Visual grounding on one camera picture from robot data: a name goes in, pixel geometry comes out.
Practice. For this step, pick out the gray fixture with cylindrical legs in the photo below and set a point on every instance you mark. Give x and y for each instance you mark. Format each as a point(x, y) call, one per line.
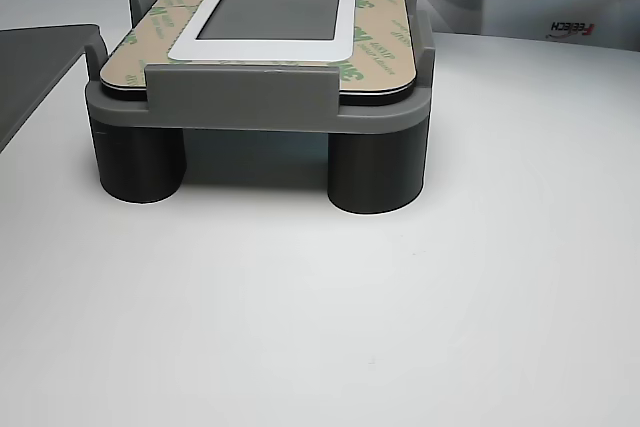
point(240, 97)

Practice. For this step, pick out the white cardboard box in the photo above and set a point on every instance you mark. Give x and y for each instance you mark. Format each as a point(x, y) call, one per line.
point(510, 12)

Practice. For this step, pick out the dark gray tray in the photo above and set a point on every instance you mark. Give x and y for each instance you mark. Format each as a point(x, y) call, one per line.
point(30, 72)

